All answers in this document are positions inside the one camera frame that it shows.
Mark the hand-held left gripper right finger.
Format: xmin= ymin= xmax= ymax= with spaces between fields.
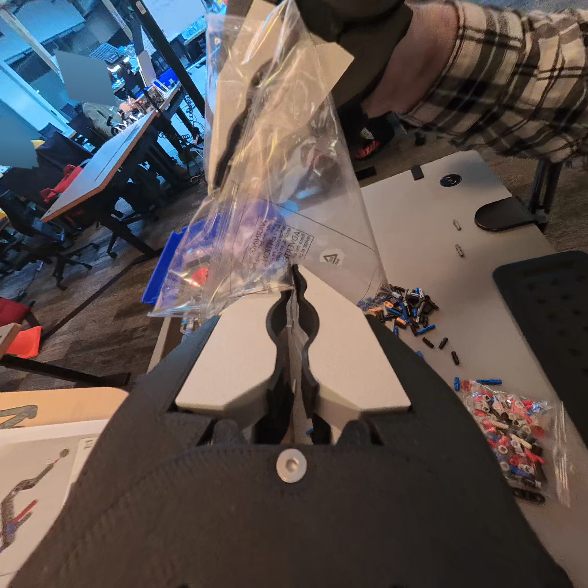
xmin=292 ymin=265 xmax=413 ymax=445

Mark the white board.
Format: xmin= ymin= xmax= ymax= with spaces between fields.
xmin=142 ymin=0 xmax=207 ymax=42

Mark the orange red cloth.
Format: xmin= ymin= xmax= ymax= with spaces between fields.
xmin=6 ymin=325 xmax=45 ymax=360

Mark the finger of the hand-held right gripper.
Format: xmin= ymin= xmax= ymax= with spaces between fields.
xmin=206 ymin=0 xmax=288 ymax=189
xmin=229 ymin=38 xmax=355 ymax=185

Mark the person's black shoe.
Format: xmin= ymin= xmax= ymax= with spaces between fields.
xmin=340 ymin=105 xmax=397 ymax=161

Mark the black metal post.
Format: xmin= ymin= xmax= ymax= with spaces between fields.
xmin=131 ymin=0 xmax=207 ymax=106

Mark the instruction booklet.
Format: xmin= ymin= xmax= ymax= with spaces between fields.
xmin=0 ymin=388 xmax=130 ymax=584

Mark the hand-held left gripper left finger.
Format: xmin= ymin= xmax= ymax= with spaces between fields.
xmin=175 ymin=285 xmax=296 ymax=445

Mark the grey table orange edge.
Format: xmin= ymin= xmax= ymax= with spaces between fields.
xmin=40 ymin=85 xmax=181 ymax=260

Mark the person's right hand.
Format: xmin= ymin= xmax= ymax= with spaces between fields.
xmin=367 ymin=4 xmax=461 ymax=121

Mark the blue plastic bin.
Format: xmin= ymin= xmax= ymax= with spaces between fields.
xmin=140 ymin=212 xmax=223 ymax=306

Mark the black dimpled pad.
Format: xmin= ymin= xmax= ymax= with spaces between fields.
xmin=492 ymin=250 xmax=588 ymax=392

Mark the pile of small connector pins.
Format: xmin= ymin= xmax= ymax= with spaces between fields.
xmin=357 ymin=284 xmax=461 ymax=367

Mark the clear plastic bag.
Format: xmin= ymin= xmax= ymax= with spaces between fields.
xmin=148 ymin=0 xmax=392 ymax=319

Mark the black office chair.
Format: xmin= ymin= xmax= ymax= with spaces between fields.
xmin=0 ymin=133 xmax=99 ymax=290

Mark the clear bag of mixed parts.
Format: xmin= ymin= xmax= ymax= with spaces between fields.
xmin=463 ymin=378 xmax=571 ymax=508

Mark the person's right forearm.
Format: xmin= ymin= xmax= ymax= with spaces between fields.
xmin=400 ymin=0 xmax=588 ymax=164

